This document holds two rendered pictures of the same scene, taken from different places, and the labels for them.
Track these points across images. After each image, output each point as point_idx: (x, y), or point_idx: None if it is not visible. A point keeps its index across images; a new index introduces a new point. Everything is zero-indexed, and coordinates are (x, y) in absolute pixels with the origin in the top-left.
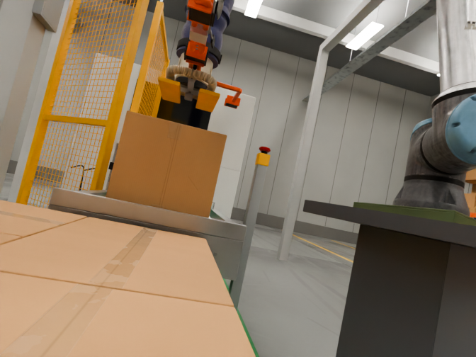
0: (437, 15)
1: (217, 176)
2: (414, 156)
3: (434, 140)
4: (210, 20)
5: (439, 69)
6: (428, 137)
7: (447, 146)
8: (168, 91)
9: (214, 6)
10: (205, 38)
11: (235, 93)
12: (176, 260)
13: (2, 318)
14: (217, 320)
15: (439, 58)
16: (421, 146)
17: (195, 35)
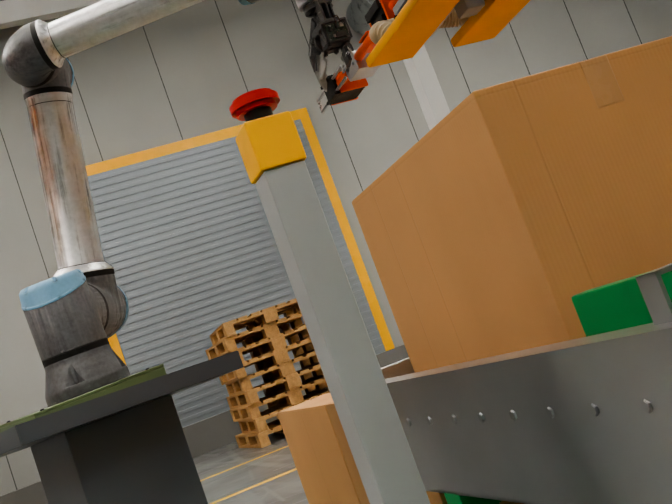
0: (82, 170)
1: (380, 279)
2: (100, 314)
3: (118, 309)
4: (335, 99)
5: (94, 231)
6: (113, 302)
7: (123, 319)
8: (509, 7)
9: (324, 108)
10: (353, 78)
11: None
12: None
13: None
14: (329, 401)
15: (93, 220)
16: (107, 307)
17: (367, 74)
